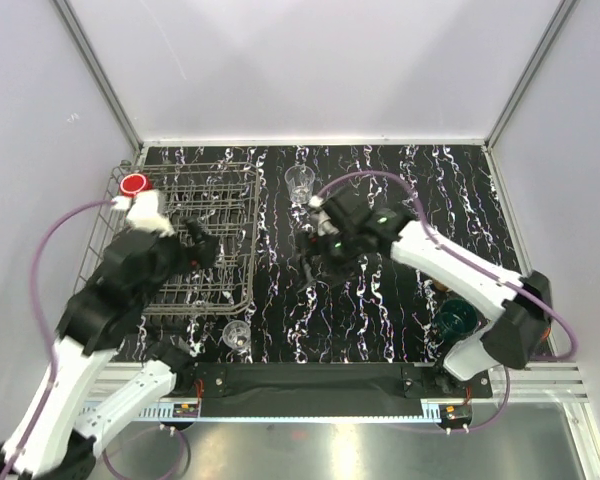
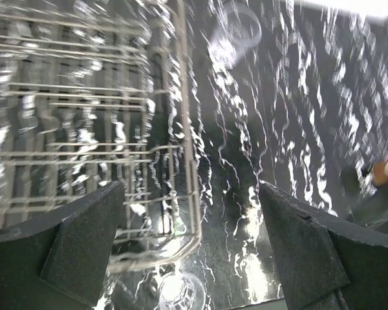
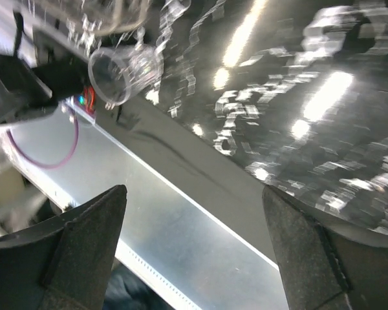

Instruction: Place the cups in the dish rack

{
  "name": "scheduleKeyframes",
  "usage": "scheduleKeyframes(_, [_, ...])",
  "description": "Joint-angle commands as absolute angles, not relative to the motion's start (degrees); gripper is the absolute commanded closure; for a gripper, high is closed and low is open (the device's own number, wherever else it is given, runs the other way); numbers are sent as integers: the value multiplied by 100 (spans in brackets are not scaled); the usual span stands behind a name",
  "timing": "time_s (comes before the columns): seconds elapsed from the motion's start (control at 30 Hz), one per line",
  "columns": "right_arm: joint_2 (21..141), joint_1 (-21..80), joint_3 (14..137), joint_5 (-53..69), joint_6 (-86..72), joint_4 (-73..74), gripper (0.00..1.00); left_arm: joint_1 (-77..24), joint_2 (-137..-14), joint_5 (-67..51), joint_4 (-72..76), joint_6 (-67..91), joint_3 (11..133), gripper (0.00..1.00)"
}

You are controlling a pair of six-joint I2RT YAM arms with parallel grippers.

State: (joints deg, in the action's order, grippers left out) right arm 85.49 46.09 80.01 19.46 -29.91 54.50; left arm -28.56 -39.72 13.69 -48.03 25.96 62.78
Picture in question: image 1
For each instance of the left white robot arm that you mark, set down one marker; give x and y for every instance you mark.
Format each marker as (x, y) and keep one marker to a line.
(53, 441)

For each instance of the dark green mug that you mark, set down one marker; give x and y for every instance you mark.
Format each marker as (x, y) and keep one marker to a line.
(455, 320)

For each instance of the white steel tumbler brown band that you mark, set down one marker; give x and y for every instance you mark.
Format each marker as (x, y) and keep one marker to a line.
(440, 286)

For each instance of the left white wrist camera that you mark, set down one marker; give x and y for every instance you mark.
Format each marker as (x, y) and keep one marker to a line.
(145, 212)

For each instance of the grey wire dish rack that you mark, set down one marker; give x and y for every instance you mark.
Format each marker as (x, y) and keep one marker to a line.
(223, 198)

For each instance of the large clear plastic cup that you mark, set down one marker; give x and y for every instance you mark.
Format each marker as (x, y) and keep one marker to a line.
(300, 181)

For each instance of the small clear plastic cup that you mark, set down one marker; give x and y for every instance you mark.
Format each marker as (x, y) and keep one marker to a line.
(237, 335)

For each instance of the black marble pattern mat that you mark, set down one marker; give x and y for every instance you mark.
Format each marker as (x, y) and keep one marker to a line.
(384, 313)

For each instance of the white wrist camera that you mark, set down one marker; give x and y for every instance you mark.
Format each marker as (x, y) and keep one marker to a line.
(145, 212)
(319, 219)

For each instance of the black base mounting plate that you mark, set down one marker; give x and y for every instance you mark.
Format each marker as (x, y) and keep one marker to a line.
(288, 391)

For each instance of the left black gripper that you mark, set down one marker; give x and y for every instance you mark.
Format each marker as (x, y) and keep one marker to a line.
(199, 255)

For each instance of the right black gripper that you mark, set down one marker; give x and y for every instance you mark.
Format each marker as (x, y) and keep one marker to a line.
(313, 243)

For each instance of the red plastic cup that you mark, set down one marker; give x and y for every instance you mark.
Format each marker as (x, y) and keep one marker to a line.
(133, 184)

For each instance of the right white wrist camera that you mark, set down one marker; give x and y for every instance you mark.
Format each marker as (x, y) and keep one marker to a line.
(319, 219)

